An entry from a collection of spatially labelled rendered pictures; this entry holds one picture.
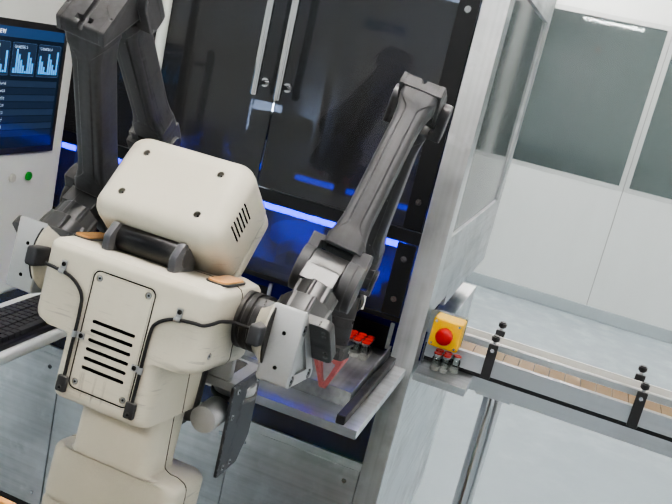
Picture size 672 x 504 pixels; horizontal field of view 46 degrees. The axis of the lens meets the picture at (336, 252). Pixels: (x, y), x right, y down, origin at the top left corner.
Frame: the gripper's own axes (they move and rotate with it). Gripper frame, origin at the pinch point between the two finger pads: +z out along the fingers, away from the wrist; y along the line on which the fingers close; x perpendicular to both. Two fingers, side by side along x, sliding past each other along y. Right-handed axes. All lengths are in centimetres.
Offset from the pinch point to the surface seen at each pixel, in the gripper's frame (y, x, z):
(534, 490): 187, -58, 62
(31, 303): 9, 77, 6
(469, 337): 43, -23, -12
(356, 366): 23.2, -1.4, -0.6
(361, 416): -0.6, -9.6, 3.8
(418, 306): 29.3, -10.9, -17.6
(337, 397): 0.8, -3.5, 2.0
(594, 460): 237, -83, 54
